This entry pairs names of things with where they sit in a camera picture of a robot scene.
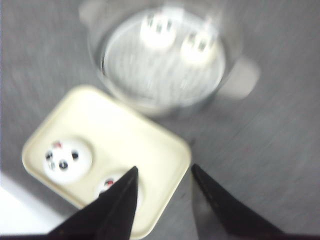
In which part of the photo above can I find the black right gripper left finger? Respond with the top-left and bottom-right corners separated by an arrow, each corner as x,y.
0,166 -> 139,240

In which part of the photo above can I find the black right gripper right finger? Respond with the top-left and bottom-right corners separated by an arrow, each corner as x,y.
191,164 -> 320,240

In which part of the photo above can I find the panda bun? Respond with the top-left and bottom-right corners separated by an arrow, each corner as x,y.
42,137 -> 94,185
93,171 -> 143,216
180,31 -> 218,67
139,8 -> 183,51

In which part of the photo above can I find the beige plastic tray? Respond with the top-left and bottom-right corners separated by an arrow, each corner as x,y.
21,85 -> 192,240

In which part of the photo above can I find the stainless steel steamer pot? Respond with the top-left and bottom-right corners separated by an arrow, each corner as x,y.
78,0 -> 261,117

